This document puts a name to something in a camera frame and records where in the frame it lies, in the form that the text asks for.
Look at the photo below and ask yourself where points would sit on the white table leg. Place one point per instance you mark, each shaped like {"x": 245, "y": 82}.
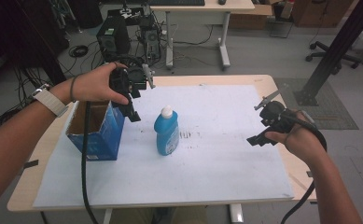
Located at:
{"x": 236, "y": 214}
{"x": 107, "y": 216}

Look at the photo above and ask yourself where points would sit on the black metal post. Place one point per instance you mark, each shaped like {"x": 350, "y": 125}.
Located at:
{"x": 334, "y": 53}

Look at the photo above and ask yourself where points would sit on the blue cardboard box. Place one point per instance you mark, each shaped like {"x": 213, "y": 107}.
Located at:
{"x": 104, "y": 137}

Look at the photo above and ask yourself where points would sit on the person's left hand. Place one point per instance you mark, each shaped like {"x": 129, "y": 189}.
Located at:
{"x": 92, "y": 85}

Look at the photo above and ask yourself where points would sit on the dark curtain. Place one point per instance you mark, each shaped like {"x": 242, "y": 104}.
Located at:
{"x": 20, "y": 34}

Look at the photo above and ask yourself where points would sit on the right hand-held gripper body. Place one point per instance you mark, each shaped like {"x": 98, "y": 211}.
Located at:
{"x": 275, "y": 116}

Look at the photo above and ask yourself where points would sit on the brown cardboard box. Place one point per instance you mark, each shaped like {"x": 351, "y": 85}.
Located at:
{"x": 250, "y": 18}

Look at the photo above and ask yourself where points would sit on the black computer mouse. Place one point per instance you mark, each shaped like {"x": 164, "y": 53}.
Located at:
{"x": 222, "y": 2}

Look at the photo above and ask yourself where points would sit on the black tape strip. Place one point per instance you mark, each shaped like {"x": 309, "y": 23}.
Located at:
{"x": 30, "y": 164}

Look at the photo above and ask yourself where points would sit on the wooden cabinet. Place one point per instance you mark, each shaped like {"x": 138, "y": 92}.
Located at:
{"x": 322, "y": 12}

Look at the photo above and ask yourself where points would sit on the grey floor mat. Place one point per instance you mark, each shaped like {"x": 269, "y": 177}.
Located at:
{"x": 328, "y": 109}

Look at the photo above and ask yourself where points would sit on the wristwatch with beige band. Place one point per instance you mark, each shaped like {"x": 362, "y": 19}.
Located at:
{"x": 50, "y": 101}

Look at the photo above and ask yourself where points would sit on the black computer tower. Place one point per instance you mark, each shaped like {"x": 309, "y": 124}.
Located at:
{"x": 112, "y": 39}

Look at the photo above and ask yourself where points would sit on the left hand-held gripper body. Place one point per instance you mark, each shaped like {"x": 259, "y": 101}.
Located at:
{"x": 132, "y": 77}

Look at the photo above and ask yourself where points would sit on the light wooden table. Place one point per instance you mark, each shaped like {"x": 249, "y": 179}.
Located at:
{"x": 30, "y": 186}

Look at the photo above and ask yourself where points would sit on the white paper mat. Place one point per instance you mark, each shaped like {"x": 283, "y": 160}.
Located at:
{"x": 207, "y": 174}

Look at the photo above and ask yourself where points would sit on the white office desk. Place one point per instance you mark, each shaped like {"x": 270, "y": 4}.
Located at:
{"x": 207, "y": 6}

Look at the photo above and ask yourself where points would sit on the office chair wheel base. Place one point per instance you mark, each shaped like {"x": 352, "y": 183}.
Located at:
{"x": 328, "y": 54}

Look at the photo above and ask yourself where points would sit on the blue bottle with white cap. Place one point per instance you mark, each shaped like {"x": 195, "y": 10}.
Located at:
{"x": 166, "y": 133}

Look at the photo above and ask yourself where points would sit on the person's right hand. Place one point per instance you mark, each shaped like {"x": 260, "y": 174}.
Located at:
{"x": 303, "y": 143}

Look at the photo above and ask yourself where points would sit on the open frame computer case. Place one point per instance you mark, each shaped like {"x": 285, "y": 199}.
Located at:
{"x": 151, "y": 40}

